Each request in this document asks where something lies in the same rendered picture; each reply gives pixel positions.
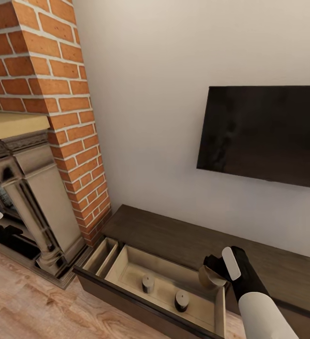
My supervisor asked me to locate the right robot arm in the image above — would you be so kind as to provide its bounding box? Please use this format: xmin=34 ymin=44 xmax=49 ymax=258
xmin=203 ymin=246 xmax=299 ymax=339

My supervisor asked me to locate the pillar candle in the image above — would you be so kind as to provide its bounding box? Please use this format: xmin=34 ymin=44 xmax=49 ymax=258
xmin=198 ymin=265 xmax=227 ymax=291
xmin=175 ymin=290 xmax=189 ymax=312
xmin=142 ymin=273 xmax=154 ymax=293

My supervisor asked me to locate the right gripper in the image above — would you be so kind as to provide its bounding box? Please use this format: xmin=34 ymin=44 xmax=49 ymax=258
xmin=203 ymin=255 xmax=231 ymax=282

